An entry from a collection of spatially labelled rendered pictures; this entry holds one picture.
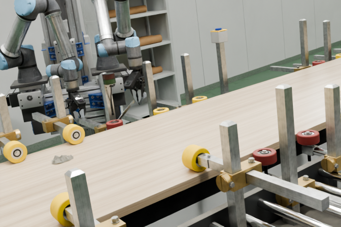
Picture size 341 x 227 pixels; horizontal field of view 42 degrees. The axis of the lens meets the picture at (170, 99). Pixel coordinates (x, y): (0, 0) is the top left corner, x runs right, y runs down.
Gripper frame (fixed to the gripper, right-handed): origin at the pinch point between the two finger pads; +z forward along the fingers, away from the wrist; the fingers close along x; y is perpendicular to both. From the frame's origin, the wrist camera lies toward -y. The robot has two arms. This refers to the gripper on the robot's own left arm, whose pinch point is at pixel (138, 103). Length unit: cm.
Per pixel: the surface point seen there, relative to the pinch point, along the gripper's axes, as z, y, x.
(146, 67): -20.1, -1.5, -9.9
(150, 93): -5.7, -1.1, -10.0
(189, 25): -6, 341, 182
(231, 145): -14, -79, -98
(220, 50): -20, 47, -27
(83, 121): 5.3, -20.5, 22.6
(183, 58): -20.2, 21.9, -17.9
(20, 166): 1, -85, -9
